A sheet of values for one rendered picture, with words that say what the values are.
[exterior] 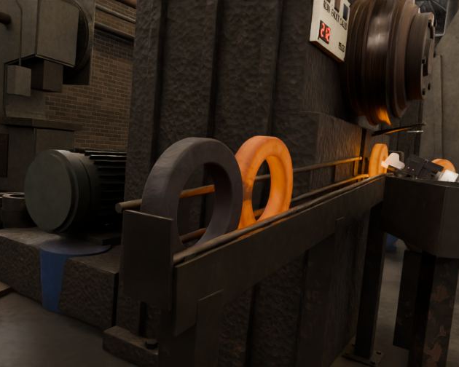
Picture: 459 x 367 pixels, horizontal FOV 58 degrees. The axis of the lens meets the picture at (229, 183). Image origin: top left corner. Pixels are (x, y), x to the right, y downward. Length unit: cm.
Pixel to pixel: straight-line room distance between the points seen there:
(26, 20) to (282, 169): 478
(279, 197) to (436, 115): 361
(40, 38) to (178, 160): 479
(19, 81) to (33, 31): 58
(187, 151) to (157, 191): 6
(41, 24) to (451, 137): 436
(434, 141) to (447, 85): 52
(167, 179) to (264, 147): 24
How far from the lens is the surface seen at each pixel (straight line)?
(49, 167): 199
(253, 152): 65
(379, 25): 142
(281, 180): 77
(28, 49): 526
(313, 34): 119
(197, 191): 64
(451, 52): 442
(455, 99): 431
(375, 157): 153
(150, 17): 152
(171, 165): 49
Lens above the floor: 76
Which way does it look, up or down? 5 degrees down
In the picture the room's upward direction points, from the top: 5 degrees clockwise
